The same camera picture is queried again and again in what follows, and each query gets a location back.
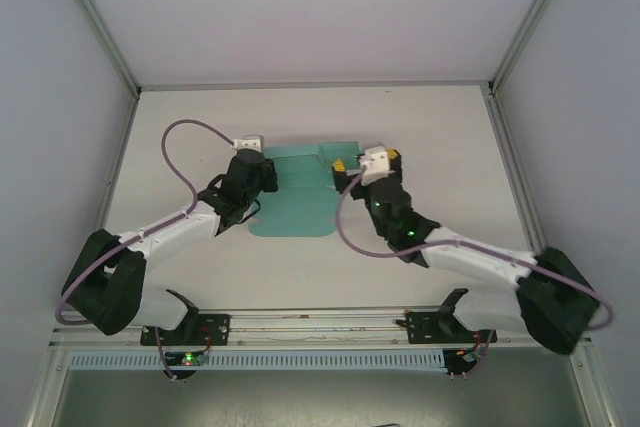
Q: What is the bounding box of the teal paper box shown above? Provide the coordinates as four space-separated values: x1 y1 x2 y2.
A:
248 140 364 239

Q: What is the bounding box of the small circuit board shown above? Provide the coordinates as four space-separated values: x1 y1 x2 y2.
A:
446 346 482 366

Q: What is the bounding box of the circuit board with green light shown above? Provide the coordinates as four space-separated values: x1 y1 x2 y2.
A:
160 350 209 368

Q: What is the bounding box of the aluminium table side rail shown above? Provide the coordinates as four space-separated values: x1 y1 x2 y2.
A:
97 91 141 233
483 91 549 253

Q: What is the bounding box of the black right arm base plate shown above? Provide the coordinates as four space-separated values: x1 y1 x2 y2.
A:
404 310 496 347

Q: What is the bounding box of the aluminium mounting rail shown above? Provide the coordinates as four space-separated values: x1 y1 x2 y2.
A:
49 309 594 348

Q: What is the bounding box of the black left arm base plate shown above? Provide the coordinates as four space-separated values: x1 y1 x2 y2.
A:
140 313 232 347

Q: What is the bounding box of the perforated grey cable duct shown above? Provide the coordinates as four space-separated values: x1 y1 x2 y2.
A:
68 350 446 373

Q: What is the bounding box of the aluminium frame post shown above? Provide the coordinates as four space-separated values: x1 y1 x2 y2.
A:
487 0 586 98
49 0 144 98

